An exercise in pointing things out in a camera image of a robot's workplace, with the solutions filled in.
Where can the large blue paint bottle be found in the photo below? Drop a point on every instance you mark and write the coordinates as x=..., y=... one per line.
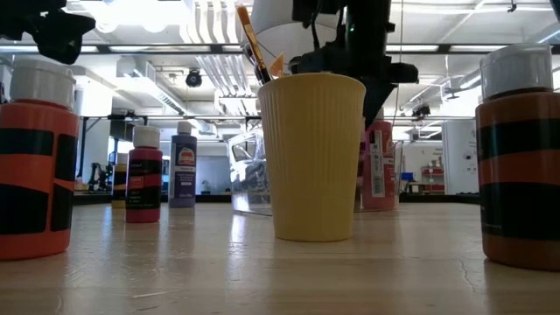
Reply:
x=181, y=184

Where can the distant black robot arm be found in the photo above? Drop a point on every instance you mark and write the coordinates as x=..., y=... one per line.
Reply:
x=100, y=177

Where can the black ceiling dome camera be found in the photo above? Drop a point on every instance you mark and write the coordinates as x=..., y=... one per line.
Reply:
x=193, y=78

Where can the small orange-brown paint bottle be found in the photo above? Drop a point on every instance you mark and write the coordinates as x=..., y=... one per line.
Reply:
x=520, y=175

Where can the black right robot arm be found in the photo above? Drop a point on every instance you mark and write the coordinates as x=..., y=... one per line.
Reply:
x=367, y=22

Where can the small blue crate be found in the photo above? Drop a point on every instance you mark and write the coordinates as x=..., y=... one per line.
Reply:
x=407, y=176

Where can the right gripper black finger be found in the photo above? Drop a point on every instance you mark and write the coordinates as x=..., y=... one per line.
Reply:
x=377, y=100

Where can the small red paint bottle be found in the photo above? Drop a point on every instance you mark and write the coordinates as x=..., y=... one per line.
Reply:
x=26, y=170

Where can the black aluminium table frame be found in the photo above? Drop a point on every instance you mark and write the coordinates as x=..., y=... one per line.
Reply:
x=210, y=198

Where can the large pink paint bottle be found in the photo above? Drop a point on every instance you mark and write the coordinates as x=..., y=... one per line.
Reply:
x=378, y=175

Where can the yellow ribbed cup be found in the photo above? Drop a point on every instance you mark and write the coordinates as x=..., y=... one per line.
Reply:
x=312, y=166

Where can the paintbrushes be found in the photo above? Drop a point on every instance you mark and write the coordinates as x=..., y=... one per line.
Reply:
x=253, y=41

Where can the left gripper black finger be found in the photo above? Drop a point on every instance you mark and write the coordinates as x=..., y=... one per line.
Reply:
x=63, y=39
x=48, y=8

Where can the clear plastic tray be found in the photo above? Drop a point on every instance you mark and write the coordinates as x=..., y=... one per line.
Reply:
x=245, y=175

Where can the small magenta paint bottle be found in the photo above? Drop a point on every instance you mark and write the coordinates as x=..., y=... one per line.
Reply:
x=143, y=188

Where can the white building column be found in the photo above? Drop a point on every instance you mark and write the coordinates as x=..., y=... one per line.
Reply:
x=459, y=149

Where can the small yellow black-label paint bottle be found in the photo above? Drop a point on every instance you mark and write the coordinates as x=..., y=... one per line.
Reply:
x=118, y=184

